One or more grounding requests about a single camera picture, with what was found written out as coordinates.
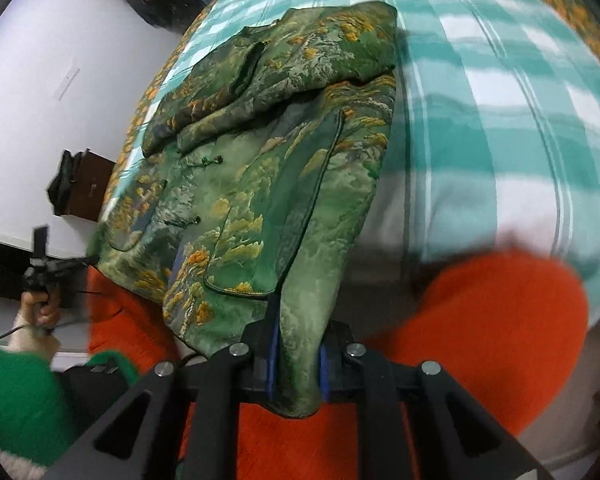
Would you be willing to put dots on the person's left forearm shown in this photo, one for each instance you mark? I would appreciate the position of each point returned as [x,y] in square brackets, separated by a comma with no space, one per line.
[10,395]

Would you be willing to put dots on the orange fleece pants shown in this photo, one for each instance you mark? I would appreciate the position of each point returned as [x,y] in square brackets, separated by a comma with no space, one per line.
[490,320]

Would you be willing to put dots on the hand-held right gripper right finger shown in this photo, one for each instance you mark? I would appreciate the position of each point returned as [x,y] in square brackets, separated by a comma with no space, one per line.
[324,375]

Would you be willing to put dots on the dark wooden cabinet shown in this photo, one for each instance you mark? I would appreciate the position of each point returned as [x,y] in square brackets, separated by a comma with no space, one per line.
[92,185]

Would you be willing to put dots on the dark clothes on cabinet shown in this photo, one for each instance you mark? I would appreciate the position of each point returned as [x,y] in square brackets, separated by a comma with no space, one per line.
[62,185]

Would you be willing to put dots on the white wall switch plate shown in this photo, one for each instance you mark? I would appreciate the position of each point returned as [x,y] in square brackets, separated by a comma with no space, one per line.
[66,82]

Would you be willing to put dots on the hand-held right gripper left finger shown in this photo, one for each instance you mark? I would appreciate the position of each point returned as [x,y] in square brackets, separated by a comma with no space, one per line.
[274,360]

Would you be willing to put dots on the person's left hand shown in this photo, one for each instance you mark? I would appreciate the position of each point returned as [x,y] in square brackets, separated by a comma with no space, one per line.
[45,315]

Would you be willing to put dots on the green checked bed sheet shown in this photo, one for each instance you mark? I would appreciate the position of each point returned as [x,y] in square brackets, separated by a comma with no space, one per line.
[505,110]

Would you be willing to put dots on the green landscape print jacket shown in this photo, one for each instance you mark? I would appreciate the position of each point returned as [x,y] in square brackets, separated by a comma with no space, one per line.
[280,185]

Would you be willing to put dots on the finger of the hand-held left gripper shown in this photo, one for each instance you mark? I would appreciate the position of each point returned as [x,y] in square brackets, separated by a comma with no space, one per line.
[40,242]
[77,262]

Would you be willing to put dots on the orange floral quilt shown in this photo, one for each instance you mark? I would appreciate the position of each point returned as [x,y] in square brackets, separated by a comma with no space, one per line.
[570,5]

